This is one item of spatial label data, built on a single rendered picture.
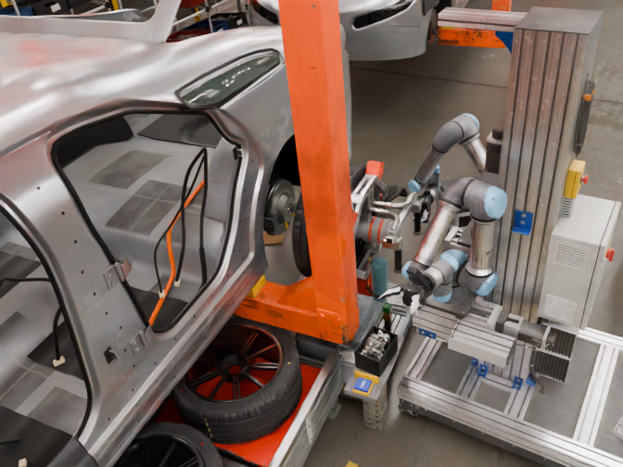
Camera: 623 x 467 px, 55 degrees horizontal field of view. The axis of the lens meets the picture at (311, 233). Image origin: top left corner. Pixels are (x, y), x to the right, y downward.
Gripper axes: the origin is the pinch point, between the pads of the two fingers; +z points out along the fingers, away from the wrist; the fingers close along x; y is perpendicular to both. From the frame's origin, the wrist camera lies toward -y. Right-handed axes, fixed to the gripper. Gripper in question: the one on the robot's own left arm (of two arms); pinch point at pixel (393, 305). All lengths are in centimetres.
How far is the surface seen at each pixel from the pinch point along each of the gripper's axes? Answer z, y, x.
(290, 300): -10, 41, 82
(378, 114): -308, 85, 291
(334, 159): -21, -41, 41
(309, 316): -12, 48, 72
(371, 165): -82, -2, 83
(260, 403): 32, 65, 64
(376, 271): -56, 45, 65
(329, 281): -17, 22, 56
